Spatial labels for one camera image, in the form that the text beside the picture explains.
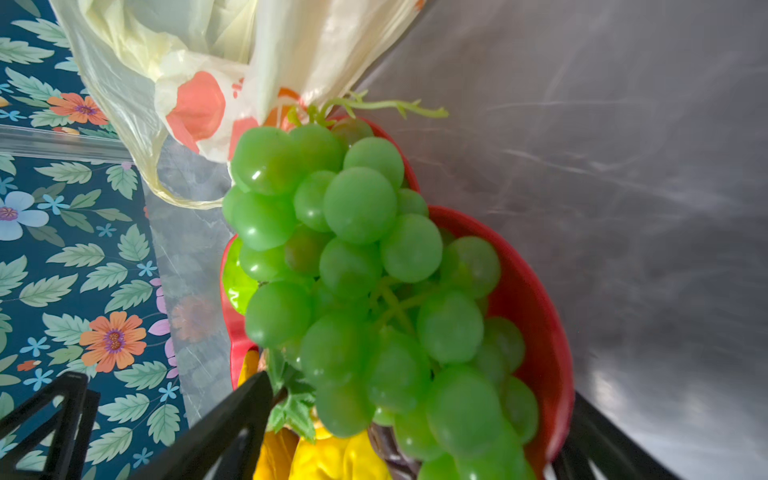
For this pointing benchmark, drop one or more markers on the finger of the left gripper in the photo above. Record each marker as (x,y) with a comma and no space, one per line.
(69,428)

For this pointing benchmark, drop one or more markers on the green fake grapes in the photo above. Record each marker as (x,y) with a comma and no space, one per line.
(372,282)

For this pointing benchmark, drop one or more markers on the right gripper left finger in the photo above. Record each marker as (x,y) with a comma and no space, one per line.
(225,443)

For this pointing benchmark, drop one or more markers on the yellow plastic fruit-print bag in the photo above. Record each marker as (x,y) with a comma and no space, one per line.
(204,72)

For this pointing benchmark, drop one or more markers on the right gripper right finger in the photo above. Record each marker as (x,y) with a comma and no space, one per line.
(595,441)

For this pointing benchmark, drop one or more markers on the yellow fake lemon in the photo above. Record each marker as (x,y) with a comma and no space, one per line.
(331,457)

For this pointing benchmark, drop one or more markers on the yellow fake banana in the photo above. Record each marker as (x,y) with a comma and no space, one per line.
(278,449)

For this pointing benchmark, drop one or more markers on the red flower-shaped plate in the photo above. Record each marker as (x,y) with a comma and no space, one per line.
(528,324)

